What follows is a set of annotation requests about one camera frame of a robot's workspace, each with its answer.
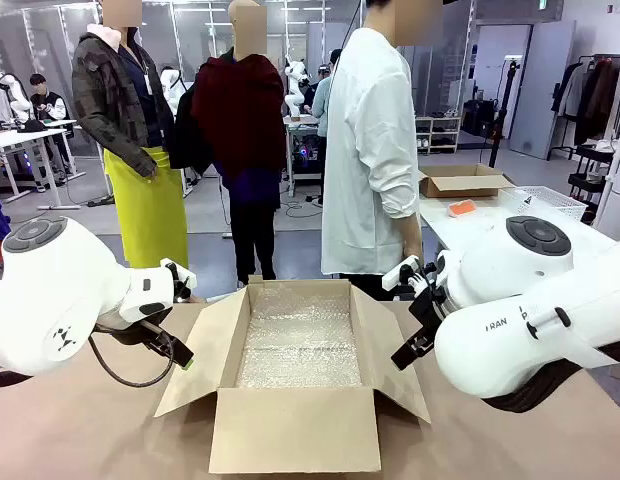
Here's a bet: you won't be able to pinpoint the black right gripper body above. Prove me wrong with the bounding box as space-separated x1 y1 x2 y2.
409 289 447 337

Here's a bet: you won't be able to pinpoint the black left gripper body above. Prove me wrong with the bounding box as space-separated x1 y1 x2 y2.
139 320 177 355

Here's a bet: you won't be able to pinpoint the person's right forearm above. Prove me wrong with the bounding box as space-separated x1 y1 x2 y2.
396 212 423 246

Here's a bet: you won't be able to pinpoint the white side table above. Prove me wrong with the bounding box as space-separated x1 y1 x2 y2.
418 193 619 266

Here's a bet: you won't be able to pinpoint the orange rectangular pad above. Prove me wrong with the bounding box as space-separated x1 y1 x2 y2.
448 198 479 221

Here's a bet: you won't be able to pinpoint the clear bubble wrap sheet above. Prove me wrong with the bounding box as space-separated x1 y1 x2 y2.
234 287 364 389

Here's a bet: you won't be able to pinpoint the large open cardboard box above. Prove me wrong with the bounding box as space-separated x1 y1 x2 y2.
153 274 432 475

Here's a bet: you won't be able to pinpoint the small open cardboard box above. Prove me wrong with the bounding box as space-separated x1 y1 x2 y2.
418 163 517 200

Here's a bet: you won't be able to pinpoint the white plastic mesh basket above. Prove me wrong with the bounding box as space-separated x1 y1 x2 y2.
498 185 589 225

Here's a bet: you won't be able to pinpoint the person in white coat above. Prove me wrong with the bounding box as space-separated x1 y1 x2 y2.
320 0 425 302

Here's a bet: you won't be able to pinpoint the white shoe shelf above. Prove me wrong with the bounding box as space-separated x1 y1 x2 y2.
414 115 462 155

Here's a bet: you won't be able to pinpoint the mannequin camo jacket yellow skirt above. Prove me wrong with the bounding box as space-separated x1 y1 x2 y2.
71 0 191 271

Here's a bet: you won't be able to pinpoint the black suitcases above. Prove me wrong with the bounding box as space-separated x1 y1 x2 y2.
461 98 502 139

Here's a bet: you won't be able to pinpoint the white desk with computer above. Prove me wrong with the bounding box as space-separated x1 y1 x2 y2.
283 114 325 197

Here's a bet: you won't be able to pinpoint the black utility cart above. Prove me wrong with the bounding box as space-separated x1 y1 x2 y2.
567 141 617 212

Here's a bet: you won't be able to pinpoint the mannequin dark red shawl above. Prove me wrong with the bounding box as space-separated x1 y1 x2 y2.
169 0 289 289

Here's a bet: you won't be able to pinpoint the white cabinet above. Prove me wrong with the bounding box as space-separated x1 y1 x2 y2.
593 113 620 242

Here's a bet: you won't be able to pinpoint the person in teal shirt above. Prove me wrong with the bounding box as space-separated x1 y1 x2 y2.
311 48 343 207

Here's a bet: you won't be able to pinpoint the white office desk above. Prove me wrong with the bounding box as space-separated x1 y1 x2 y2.
0 118 82 211

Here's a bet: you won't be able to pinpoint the person in black white jacket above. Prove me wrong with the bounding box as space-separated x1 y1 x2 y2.
28 73 74 194

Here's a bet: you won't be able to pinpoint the black clothes rack with garments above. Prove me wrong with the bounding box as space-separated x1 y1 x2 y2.
546 53 620 162

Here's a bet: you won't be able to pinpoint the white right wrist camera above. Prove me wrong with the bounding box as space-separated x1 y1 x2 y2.
381 255 422 292

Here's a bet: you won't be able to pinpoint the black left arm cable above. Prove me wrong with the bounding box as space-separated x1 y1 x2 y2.
87 333 176 389

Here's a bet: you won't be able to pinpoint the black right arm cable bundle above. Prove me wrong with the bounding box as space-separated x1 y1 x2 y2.
482 357 586 414

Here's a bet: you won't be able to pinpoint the black camera tripod stand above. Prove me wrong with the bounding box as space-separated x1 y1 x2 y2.
487 58 522 170

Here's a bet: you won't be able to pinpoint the black hanging cable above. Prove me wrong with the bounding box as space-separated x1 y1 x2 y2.
339 0 367 54

